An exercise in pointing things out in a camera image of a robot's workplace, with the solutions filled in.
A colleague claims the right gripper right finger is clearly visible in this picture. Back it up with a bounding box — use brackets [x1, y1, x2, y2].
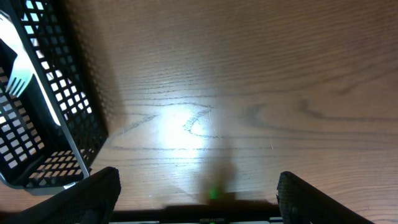
[277, 171, 370, 224]

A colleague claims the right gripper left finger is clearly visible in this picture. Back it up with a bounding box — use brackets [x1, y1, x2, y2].
[6, 167, 121, 224]

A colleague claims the light blue plastic fork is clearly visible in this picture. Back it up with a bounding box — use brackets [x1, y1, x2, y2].
[1, 11, 35, 97]

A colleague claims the black perforated plastic basket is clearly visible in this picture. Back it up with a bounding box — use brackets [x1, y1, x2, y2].
[1, 1, 108, 195]

